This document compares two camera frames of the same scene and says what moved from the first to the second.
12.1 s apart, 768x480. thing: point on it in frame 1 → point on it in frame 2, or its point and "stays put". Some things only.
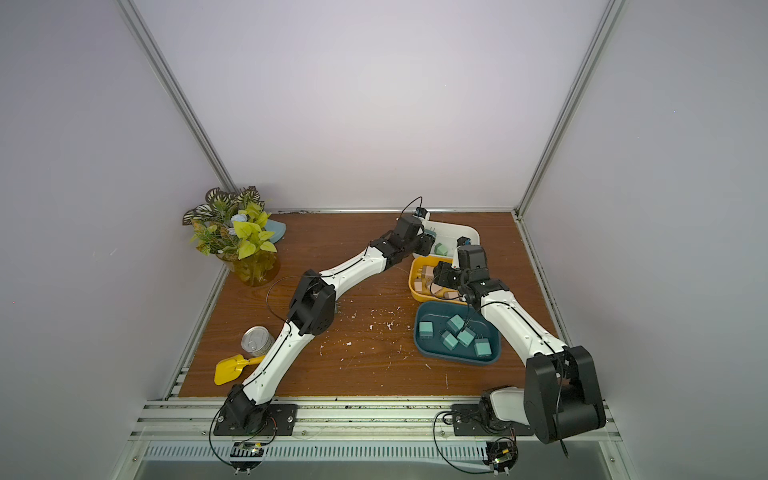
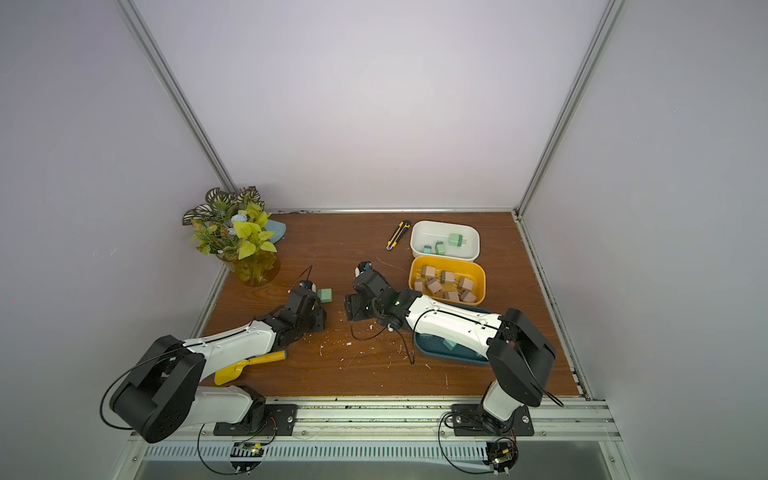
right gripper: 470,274 → 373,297
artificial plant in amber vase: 235,227 stays put
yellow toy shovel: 230,369 stays put
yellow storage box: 422,286 stays put
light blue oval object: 278,227 stays put
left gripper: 428,243 → 322,316
